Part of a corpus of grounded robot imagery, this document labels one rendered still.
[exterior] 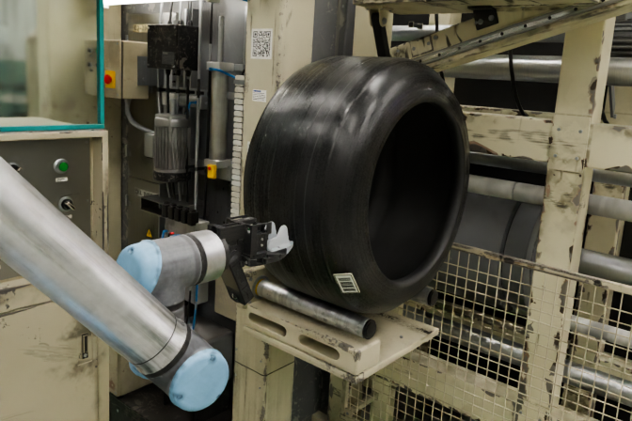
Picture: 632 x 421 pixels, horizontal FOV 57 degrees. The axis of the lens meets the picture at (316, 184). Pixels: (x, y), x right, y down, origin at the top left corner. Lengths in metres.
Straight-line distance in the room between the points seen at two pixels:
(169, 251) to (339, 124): 0.41
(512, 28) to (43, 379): 1.48
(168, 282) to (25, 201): 0.30
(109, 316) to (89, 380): 0.99
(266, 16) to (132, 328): 0.93
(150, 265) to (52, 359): 0.80
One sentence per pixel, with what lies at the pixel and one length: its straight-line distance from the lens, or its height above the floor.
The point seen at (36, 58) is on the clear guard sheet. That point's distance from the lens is 1.55.
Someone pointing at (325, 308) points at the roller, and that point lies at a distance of 1.36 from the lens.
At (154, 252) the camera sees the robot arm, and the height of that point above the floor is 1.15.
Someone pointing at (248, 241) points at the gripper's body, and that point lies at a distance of 1.08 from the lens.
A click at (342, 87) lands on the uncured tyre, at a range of 1.21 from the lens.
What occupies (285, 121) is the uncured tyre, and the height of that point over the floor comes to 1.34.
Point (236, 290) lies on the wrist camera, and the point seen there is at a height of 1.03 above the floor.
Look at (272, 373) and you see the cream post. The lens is 1.71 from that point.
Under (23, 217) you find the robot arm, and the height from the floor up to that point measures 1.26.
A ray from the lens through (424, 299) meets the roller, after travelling 1.53.
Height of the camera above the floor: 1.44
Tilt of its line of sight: 10 degrees down
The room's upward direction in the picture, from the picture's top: 3 degrees clockwise
